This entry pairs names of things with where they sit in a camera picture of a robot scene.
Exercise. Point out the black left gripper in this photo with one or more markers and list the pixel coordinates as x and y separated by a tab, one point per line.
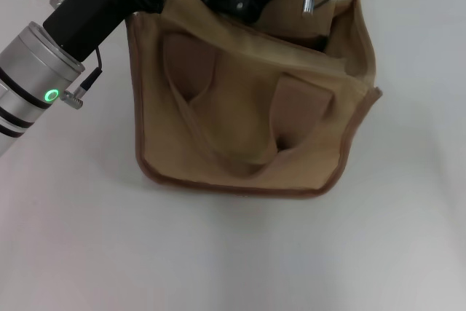
102	1

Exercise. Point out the khaki canvas food bag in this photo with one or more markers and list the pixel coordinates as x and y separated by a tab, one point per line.
251	110

